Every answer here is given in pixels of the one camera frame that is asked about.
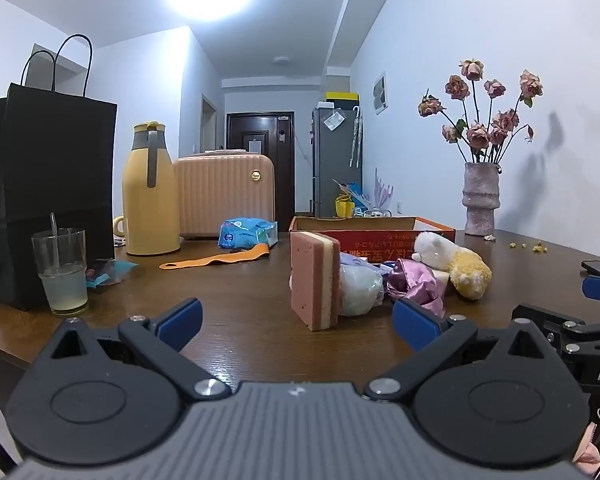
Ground white plastic bag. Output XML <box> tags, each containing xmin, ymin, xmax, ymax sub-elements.
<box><xmin>340</xmin><ymin>263</ymin><xmax>385</xmax><ymax>317</ymax></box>

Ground yellow box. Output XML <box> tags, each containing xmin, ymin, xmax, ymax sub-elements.
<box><xmin>326</xmin><ymin>91</ymin><xmax>360</xmax><ymax>108</ymax></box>

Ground pink stone vase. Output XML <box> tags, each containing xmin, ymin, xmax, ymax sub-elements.
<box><xmin>462</xmin><ymin>162</ymin><xmax>502</xmax><ymax>237</ymax></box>

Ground purple satin cloth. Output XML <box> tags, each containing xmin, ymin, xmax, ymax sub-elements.
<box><xmin>384</xmin><ymin>258</ymin><xmax>451</xmax><ymax>319</ymax></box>

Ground orange strap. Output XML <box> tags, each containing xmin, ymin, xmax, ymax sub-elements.
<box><xmin>159</xmin><ymin>243</ymin><xmax>271</xmax><ymax>271</ymax></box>

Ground yellow thermos jug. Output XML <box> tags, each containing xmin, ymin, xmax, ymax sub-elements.
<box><xmin>122</xmin><ymin>121</ymin><xmax>182</xmax><ymax>257</ymax></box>

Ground white wall panel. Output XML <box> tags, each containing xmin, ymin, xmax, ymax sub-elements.
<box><xmin>372</xmin><ymin>72</ymin><xmax>389</xmax><ymax>114</ymax></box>

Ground grey refrigerator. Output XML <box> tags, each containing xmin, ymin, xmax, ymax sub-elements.
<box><xmin>312</xmin><ymin>106</ymin><xmax>364</xmax><ymax>219</ymax></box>

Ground bunch of dried roses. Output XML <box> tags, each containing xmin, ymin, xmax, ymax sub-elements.
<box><xmin>418</xmin><ymin>58</ymin><xmax>544</xmax><ymax>165</ymax></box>

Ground person's right hand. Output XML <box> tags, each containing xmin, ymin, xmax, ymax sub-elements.
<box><xmin>576</xmin><ymin>421</ymin><xmax>600</xmax><ymax>479</ymax></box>

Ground white and yellow plush toy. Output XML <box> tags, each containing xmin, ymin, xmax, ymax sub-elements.
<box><xmin>412</xmin><ymin>231</ymin><xmax>493</xmax><ymax>301</ymax></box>

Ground pink and yellow sponge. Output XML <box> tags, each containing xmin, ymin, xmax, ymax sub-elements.
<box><xmin>289</xmin><ymin>230</ymin><xmax>342</xmax><ymax>332</ymax></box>

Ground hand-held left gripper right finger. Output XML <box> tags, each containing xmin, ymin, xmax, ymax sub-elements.
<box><xmin>364</xmin><ymin>299</ymin><xmax>563</xmax><ymax>403</ymax></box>

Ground pink ribbed suitcase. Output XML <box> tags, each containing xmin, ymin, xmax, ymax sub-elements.
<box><xmin>172</xmin><ymin>150</ymin><xmax>277</xmax><ymax>240</ymax></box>

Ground glass cup with drink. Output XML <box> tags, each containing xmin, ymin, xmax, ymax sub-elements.
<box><xmin>31</xmin><ymin>228</ymin><xmax>89</xmax><ymax>316</ymax></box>

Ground dark brown entrance door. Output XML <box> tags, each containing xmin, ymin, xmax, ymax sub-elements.
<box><xmin>226</xmin><ymin>111</ymin><xmax>296</xmax><ymax>217</ymax></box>

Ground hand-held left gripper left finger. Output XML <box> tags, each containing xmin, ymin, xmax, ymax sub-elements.
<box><xmin>39</xmin><ymin>297</ymin><xmax>233</xmax><ymax>403</ymax></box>

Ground clear glass straw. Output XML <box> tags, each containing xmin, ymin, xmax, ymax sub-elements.
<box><xmin>49</xmin><ymin>212</ymin><xmax>60</xmax><ymax>272</ymax></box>

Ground black paper bag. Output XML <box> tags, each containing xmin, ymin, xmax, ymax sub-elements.
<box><xmin>0</xmin><ymin>34</ymin><xmax>118</xmax><ymax>311</ymax></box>

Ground hanging folded umbrella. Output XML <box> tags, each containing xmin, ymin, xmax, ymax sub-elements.
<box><xmin>349</xmin><ymin>106</ymin><xmax>364</xmax><ymax>169</ymax></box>

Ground pale interior door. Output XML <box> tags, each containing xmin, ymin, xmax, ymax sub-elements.
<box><xmin>201</xmin><ymin>95</ymin><xmax>217</xmax><ymax>154</ymax></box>

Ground orange cardboard box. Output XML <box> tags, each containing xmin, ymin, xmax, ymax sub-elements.
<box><xmin>288</xmin><ymin>215</ymin><xmax>456</xmax><ymax>266</ymax></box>

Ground small blue wrapper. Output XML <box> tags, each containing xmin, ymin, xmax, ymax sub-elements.
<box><xmin>85</xmin><ymin>258</ymin><xmax>138</xmax><ymax>289</ymax></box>

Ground dried petal crumbs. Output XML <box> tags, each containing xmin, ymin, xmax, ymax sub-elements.
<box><xmin>483</xmin><ymin>233</ymin><xmax>550</xmax><ymax>254</ymax></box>

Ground blue wet wipes packet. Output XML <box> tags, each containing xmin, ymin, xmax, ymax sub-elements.
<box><xmin>218</xmin><ymin>217</ymin><xmax>279</xmax><ymax>250</ymax></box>

